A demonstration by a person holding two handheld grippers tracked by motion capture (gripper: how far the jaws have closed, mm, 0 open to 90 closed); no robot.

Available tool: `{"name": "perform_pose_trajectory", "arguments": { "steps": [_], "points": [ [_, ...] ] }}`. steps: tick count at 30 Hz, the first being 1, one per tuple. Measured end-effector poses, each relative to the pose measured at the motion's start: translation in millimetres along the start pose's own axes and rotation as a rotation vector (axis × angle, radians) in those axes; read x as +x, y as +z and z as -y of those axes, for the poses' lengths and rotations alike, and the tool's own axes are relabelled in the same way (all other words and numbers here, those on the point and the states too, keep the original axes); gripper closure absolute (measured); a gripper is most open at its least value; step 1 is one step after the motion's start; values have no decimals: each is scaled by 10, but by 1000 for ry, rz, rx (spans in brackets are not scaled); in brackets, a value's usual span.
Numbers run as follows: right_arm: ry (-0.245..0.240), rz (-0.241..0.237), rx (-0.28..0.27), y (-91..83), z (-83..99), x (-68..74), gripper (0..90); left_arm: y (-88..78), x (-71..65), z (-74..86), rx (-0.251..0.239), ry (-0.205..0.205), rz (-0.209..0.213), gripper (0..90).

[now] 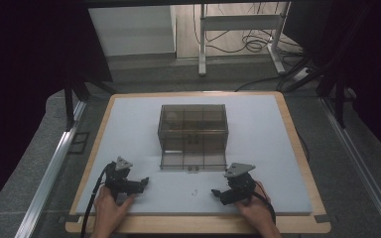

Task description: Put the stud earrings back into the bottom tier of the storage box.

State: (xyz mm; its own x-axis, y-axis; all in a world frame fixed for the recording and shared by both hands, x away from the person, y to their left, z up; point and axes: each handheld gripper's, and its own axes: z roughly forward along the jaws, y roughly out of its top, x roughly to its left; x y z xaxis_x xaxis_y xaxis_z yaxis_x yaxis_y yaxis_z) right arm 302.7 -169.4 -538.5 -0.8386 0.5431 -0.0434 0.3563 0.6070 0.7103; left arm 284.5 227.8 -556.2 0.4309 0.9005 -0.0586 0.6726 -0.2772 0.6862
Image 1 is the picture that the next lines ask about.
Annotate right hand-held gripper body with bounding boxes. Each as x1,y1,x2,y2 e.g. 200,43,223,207
219,162,257,206

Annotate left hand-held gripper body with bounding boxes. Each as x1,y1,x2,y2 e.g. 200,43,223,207
104,156,146,201

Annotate person's right hand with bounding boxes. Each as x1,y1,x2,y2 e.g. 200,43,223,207
234,180,276,229

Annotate person's left hand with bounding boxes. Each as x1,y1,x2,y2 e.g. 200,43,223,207
93,184,136,230

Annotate white foam mat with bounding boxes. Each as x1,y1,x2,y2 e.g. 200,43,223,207
74,94,314,216

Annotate smoky transparent drawer box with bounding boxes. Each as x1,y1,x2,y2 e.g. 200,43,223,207
157,103,229,172

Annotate black metal stand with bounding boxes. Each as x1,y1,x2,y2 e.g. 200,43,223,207
316,70,350,130
63,77,118,132

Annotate white power strip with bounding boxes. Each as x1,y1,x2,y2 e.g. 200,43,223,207
292,66,311,82

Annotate dark curtain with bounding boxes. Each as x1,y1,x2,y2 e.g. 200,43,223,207
282,0,381,163
0,0,113,221

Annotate white cabinet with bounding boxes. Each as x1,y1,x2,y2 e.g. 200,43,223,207
87,5,177,58

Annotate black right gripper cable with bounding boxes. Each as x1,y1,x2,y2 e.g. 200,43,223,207
251,189,278,226

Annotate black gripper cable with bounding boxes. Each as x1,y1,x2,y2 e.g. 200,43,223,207
79,164,111,238
251,189,278,226

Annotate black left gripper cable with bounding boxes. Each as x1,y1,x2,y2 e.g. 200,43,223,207
79,164,111,238

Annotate aluminium rail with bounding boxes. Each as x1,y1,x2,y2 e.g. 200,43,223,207
319,96,381,238
14,99,87,238

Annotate black floor cables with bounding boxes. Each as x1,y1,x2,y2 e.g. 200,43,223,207
192,3,307,56

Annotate white desk frame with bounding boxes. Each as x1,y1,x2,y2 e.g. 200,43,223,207
197,2,288,77

